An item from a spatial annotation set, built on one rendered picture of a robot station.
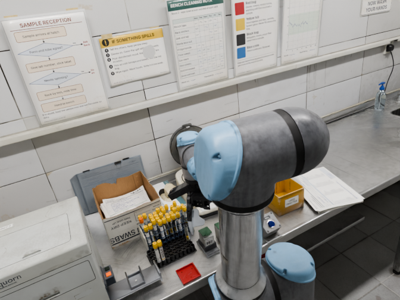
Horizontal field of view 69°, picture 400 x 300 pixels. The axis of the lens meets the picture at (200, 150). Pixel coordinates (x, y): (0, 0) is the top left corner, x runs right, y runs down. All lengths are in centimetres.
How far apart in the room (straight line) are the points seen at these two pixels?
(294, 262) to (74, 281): 60
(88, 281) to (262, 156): 70
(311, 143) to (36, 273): 75
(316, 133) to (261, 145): 9
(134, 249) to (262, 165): 90
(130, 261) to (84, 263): 32
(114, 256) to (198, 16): 111
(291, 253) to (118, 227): 71
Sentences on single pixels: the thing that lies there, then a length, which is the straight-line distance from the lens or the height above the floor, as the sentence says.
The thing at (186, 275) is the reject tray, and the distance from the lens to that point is 110.
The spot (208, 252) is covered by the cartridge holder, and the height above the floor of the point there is 89.
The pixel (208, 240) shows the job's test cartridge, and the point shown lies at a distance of 112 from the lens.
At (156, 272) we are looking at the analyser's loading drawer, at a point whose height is 92.
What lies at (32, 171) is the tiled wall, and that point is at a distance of 147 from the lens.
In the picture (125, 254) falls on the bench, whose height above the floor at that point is 87.
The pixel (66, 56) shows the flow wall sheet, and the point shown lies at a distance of 133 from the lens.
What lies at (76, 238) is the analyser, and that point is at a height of 117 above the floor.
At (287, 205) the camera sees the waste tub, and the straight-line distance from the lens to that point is 129.
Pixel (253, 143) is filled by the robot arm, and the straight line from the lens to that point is 42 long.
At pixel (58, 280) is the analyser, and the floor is 109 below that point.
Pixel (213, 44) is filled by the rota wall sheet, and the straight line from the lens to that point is 153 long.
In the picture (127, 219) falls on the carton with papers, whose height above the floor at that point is 98.
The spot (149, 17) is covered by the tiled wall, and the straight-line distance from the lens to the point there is 142.
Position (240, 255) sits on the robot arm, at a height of 127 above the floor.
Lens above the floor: 170
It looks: 26 degrees down
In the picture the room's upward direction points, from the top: 8 degrees counter-clockwise
